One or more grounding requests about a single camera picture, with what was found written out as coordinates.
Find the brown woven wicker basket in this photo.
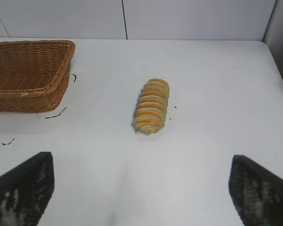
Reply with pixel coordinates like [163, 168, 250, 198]
[0, 40, 76, 113]

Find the long striped twisted bread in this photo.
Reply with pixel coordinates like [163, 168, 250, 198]
[132, 78, 170, 136]

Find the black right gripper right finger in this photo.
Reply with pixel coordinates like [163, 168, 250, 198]
[228, 154, 283, 226]

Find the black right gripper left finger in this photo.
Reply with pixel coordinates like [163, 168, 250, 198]
[0, 151, 55, 226]

